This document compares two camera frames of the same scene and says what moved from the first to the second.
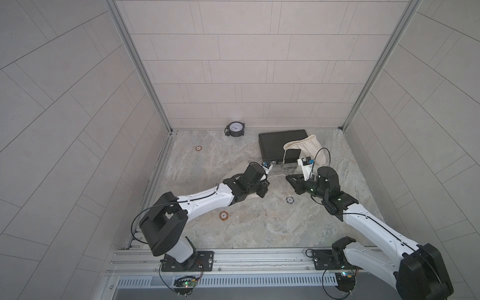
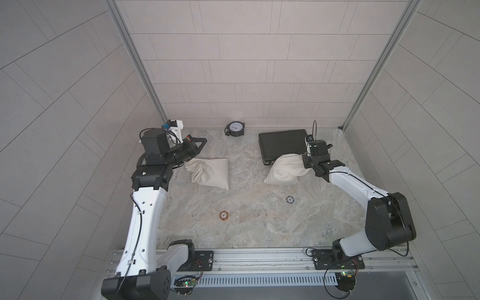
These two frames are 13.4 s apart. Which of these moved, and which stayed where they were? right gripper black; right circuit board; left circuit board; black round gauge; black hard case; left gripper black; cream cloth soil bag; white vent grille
Moved: cream cloth soil bag; left gripper black; right gripper black
Stayed: black round gauge; black hard case; left circuit board; white vent grille; right circuit board
